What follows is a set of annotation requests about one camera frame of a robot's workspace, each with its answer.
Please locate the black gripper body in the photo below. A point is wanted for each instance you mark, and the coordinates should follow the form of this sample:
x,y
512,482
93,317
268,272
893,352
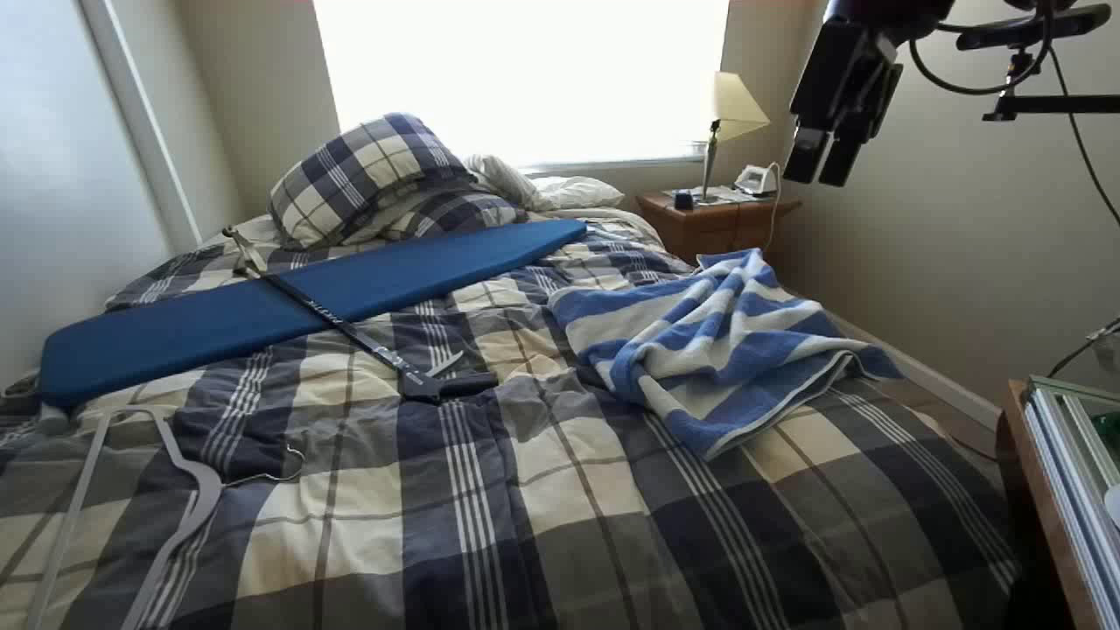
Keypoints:
x,y
850,73

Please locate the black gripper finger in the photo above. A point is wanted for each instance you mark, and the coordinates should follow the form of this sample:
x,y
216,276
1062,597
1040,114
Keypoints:
x,y
842,162
807,156

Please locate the blue and white striped towel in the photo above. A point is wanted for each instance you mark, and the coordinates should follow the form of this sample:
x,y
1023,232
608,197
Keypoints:
x,y
712,352

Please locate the white desk phone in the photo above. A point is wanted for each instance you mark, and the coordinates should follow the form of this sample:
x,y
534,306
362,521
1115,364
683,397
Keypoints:
x,y
757,180

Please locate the cream shade table lamp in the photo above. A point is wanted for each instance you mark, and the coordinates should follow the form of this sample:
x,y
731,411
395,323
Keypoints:
x,y
734,108

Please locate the wooden nightstand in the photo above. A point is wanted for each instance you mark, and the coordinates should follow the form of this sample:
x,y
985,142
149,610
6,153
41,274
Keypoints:
x,y
712,226

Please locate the small dark nightstand object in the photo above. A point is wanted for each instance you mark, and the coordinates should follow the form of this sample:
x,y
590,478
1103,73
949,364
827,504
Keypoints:
x,y
683,202

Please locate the white baseboard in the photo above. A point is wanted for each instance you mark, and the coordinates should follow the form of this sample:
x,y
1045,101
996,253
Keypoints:
x,y
922,372

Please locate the white pillow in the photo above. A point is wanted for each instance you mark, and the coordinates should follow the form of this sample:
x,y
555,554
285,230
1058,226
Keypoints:
x,y
571,190

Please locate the bright window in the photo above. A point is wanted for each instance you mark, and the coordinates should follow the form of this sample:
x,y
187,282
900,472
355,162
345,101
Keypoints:
x,y
512,73

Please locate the plaid pillow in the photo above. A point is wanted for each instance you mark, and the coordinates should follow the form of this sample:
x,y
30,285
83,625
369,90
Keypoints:
x,y
457,213
355,170

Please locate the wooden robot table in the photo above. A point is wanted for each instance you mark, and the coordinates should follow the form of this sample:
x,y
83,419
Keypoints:
x,y
1068,502

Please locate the plaid bed duvet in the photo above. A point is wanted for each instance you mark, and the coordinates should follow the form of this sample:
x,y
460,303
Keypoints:
x,y
467,512

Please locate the black long stick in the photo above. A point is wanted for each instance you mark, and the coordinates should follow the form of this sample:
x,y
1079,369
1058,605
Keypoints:
x,y
339,329

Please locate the blue padded board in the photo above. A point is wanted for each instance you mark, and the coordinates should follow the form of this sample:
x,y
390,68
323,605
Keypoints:
x,y
268,303

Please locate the grey clothes hanger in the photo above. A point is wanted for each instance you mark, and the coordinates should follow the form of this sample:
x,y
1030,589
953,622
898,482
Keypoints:
x,y
187,512

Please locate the white sliding closet door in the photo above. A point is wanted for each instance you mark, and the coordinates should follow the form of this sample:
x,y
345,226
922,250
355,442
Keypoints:
x,y
71,176

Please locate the black stereo camera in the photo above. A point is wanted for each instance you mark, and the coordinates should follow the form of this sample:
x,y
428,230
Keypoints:
x,y
1033,27

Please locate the black camera stand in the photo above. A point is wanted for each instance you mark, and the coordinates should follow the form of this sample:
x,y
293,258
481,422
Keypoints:
x,y
1052,105

